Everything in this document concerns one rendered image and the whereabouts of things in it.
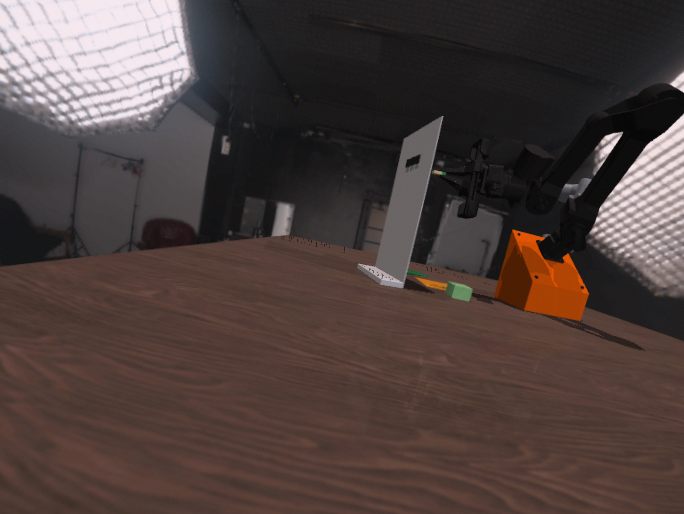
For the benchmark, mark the orange square marking on table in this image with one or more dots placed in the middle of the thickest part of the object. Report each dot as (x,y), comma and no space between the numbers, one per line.
(432,284)

